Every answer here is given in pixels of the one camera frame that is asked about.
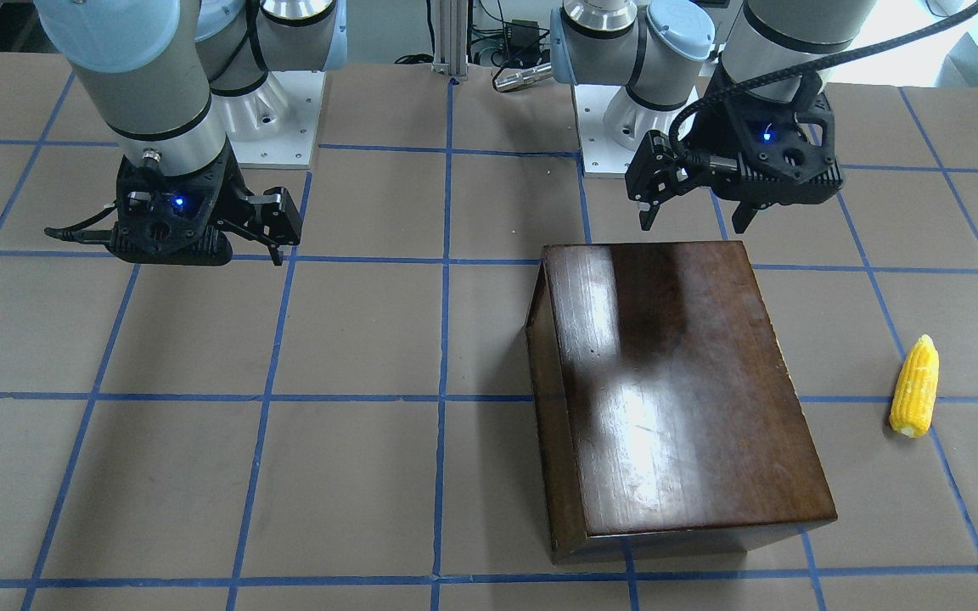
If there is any aluminium frame post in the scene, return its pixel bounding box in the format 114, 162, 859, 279
428, 1, 470, 82

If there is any yellow corn cob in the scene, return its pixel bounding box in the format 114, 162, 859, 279
888, 335, 940, 440

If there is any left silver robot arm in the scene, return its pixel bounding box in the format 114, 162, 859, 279
548, 1, 862, 233

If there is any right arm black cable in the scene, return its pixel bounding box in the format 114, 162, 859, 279
44, 206, 121, 249

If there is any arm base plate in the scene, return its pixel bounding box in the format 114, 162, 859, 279
213, 72, 327, 170
571, 78, 715, 178

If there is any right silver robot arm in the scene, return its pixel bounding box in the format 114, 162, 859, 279
35, 1, 348, 266

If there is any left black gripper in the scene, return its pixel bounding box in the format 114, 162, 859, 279
626, 70, 766, 235

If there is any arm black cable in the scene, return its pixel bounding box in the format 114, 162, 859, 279
44, 206, 121, 249
669, 0, 978, 175

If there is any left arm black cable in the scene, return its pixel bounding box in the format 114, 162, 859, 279
669, 0, 978, 175

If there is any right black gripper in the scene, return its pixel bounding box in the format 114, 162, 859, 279
193, 140, 303, 266

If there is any dark wooden drawer cabinet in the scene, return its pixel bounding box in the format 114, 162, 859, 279
525, 241, 838, 563

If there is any black power adapter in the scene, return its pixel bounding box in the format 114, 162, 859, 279
503, 20, 541, 55

